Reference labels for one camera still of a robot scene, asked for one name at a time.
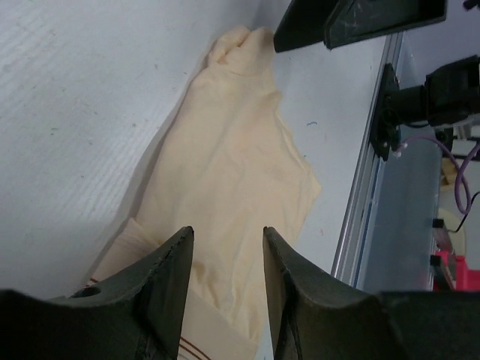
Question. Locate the beige underwear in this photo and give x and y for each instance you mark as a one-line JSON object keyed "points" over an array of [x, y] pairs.
{"points": [[228, 168]]}

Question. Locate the aluminium table frame rail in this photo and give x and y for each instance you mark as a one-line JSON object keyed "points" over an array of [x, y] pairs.
{"points": [[387, 237]]}

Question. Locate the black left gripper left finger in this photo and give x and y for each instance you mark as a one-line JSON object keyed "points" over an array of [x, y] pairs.
{"points": [[134, 314]]}

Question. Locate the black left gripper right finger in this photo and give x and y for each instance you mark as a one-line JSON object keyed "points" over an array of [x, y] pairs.
{"points": [[313, 315]]}

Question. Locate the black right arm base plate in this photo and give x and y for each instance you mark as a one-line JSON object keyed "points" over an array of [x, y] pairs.
{"points": [[384, 128]]}

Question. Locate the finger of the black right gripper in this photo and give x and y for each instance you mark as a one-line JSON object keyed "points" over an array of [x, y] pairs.
{"points": [[303, 24], [354, 21]]}

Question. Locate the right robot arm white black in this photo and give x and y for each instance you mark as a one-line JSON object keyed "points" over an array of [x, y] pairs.
{"points": [[449, 95]]}

